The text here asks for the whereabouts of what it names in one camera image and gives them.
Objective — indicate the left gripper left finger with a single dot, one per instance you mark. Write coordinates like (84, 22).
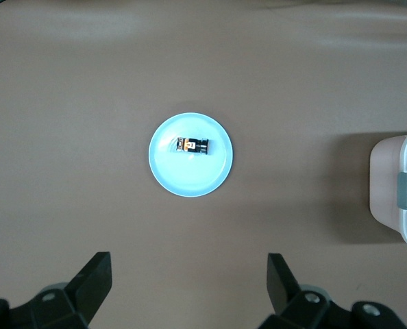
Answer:
(90, 284)

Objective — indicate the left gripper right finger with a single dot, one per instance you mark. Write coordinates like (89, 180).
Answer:
(282, 288)

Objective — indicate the orange push-button switch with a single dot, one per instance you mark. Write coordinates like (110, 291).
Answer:
(190, 145)

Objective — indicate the light blue round plate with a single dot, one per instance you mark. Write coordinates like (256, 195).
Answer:
(190, 178)

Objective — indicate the white lidded storage box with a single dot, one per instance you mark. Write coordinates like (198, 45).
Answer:
(383, 185)

